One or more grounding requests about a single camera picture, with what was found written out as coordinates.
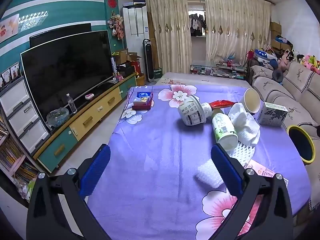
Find clear water bottle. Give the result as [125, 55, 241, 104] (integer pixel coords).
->
[66, 93, 77, 114]

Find beige patterned curtain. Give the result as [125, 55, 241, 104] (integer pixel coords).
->
[204, 0, 272, 65]
[144, 0, 192, 74]

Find red gift box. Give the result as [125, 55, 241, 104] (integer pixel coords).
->
[130, 59, 142, 74]

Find blue and white cushion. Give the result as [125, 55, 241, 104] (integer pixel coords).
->
[254, 49, 278, 65]

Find white standing air conditioner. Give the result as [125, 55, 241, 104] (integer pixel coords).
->
[122, 2, 150, 58]

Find grey neck pillow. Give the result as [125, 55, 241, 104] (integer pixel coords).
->
[272, 69, 284, 83]

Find glass coffee table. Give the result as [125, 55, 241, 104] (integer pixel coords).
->
[189, 61, 248, 80]

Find row of plush toys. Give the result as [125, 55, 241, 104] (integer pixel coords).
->
[272, 36, 320, 75]

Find beige sofa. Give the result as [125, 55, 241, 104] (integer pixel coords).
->
[250, 60, 320, 140]

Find beige paper cup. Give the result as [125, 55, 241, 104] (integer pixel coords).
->
[239, 88, 261, 114]

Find blue and red small box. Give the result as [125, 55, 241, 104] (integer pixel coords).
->
[133, 92, 153, 105]

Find large white foam net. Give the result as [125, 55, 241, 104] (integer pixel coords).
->
[226, 141, 255, 166]

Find cartoon wall poster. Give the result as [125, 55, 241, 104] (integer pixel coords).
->
[0, 13, 20, 43]

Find green and yellow TV cabinet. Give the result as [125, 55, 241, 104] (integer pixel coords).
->
[33, 72, 138, 174]

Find red snack packet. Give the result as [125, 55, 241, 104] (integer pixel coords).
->
[209, 100, 238, 110]

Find white plastic drawer unit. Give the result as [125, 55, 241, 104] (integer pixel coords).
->
[0, 76, 50, 155]

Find green and white carton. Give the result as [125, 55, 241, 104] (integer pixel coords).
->
[257, 102, 288, 127]

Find shelf of books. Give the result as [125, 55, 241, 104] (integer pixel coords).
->
[0, 115, 40, 200]

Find white instant noodle cup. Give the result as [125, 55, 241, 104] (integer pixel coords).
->
[178, 95, 213, 126]

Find large flat television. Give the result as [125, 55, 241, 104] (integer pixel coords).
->
[20, 30, 113, 130]

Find white bottle with green label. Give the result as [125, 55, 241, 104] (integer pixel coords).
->
[212, 109, 239, 152]

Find glass bowl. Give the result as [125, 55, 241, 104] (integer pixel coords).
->
[46, 107, 70, 128]

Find stack of cardboard boxes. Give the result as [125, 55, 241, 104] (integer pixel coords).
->
[270, 21, 282, 48]

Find white cloth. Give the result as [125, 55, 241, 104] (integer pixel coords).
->
[228, 103, 260, 146]

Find purple floral tablecloth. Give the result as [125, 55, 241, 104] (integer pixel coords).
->
[86, 72, 312, 240]

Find small white foam net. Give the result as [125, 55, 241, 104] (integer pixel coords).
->
[196, 161, 224, 188]

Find hanging clothes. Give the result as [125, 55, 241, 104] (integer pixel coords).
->
[189, 14, 207, 37]

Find yellow-rimmed dark bin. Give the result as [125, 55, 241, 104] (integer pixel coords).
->
[287, 125, 316, 165]

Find photo frames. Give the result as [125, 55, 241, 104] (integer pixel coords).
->
[0, 62, 20, 88]

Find artificial flower decoration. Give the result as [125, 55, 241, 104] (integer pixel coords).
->
[108, 11, 125, 40]

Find open cardboard box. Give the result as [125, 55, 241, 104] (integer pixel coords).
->
[114, 49, 138, 63]

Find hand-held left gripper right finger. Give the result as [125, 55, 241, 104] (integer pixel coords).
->
[211, 144, 293, 240]

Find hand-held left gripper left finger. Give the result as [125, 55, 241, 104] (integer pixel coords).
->
[26, 144, 112, 240]

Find pink paper card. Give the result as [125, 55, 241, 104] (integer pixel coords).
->
[244, 159, 288, 183]

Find grey tower fan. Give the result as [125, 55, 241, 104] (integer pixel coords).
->
[142, 39, 157, 82]

